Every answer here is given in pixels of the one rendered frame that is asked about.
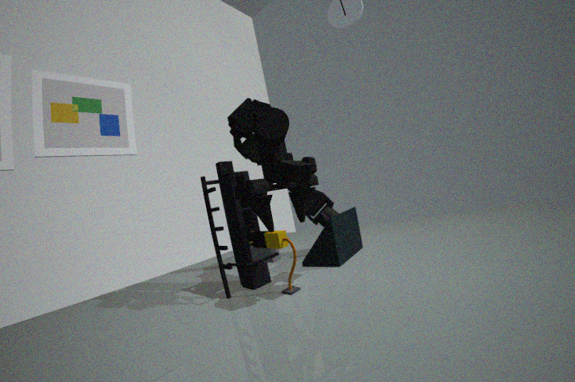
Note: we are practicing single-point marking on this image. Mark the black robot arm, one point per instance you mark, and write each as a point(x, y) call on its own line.
point(270, 126)

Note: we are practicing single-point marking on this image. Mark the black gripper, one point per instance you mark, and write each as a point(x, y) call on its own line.
point(255, 191)

